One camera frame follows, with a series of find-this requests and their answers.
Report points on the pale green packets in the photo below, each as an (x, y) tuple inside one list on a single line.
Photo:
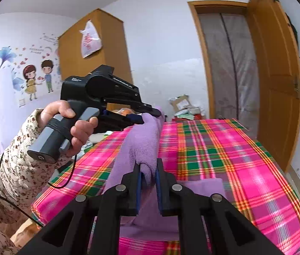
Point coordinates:
[(187, 113)]

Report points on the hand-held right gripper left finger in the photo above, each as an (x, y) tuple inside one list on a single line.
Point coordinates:
[(138, 191)]

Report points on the white plastic bag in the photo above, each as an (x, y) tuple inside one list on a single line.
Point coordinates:
[(90, 39)]

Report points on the purple towel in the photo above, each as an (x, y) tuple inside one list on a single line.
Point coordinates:
[(144, 143)]

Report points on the clear plastic door curtain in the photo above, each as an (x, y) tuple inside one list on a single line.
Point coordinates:
[(227, 71)]

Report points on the bag of oranges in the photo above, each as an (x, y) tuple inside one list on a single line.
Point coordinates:
[(126, 111)]

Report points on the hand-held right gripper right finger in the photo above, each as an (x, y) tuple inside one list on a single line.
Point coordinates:
[(158, 191)]

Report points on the red packet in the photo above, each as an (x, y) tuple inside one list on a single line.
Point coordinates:
[(198, 117)]

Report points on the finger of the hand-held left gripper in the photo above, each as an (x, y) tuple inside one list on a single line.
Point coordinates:
[(151, 110), (118, 123)]

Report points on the wooden door frame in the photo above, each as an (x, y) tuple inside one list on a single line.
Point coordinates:
[(201, 58)]

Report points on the person's left forearm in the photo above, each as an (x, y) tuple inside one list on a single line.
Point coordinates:
[(14, 159)]

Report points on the wooden wardrobe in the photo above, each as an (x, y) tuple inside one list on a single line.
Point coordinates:
[(107, 47)]

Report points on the metal door lock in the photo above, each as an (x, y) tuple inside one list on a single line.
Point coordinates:
[(297, 87)]

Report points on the cartoon wall sticker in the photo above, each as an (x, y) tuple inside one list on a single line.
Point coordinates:
[(33, 77)]

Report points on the white wall switch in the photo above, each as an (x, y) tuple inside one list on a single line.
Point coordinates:
[(22, 102)]

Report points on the wooden door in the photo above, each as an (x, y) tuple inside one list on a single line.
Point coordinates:
[(274, 85)]

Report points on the pink green plaid bedsheet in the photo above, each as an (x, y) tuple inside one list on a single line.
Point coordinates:
[(219, 164)]

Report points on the person's left hand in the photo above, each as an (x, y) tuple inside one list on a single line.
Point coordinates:
[(59, 109)]

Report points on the cardboard box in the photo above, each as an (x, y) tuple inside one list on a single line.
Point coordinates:
[(179, 102)]

